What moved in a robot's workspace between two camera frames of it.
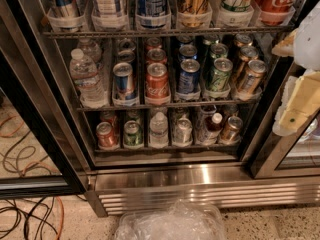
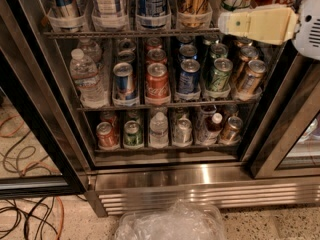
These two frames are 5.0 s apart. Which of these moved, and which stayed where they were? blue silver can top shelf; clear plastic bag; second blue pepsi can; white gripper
Moved: white gripper
Stayed: clear plastic bag; second blue pepsi can; blue silver can top shelf
